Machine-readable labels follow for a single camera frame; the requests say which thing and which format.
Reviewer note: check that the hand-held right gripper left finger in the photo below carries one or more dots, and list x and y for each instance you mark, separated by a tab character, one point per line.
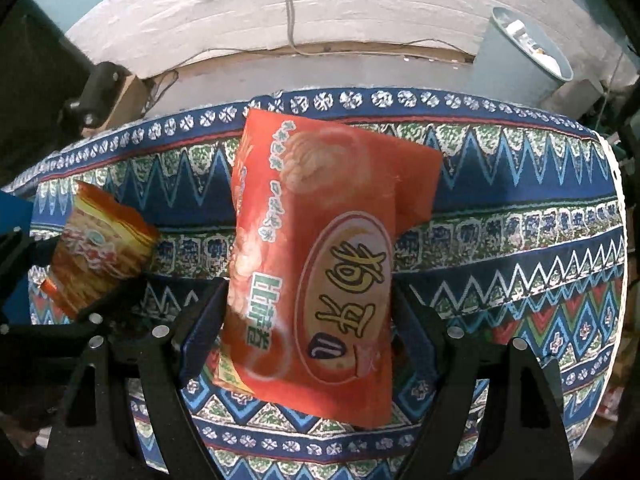
200	340

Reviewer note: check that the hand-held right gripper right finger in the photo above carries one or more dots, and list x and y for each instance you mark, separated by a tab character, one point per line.
415	330

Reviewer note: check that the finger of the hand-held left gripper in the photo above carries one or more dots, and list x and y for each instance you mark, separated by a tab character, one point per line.
20	265
115	310

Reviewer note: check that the yellow orange snack packet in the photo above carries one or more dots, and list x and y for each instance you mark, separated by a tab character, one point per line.
100	250

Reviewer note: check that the red snack packet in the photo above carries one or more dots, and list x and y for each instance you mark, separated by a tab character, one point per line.
325	260

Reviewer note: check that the blue patterned tablecloth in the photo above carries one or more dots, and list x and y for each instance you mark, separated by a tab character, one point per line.
500	210

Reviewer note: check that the black chair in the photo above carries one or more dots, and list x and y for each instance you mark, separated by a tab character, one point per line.
45	85

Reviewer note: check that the small brown cardboard box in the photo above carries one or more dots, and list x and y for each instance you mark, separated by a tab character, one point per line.
129	97

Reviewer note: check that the grey trash bin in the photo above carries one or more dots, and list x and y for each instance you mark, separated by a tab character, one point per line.
520	60

